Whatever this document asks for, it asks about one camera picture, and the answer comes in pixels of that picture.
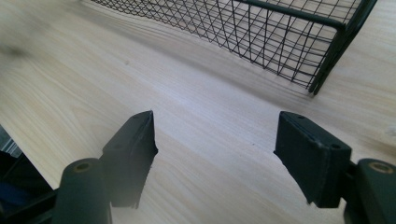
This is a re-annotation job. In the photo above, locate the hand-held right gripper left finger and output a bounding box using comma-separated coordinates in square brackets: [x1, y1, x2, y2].
[100, 109, 159, 209]

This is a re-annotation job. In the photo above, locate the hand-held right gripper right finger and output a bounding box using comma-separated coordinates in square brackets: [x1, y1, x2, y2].
[273, 110, 353, 209]

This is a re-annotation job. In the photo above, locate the black wire mesh basket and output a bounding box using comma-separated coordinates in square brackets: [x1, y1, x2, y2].
[91, 0, 378, 96]

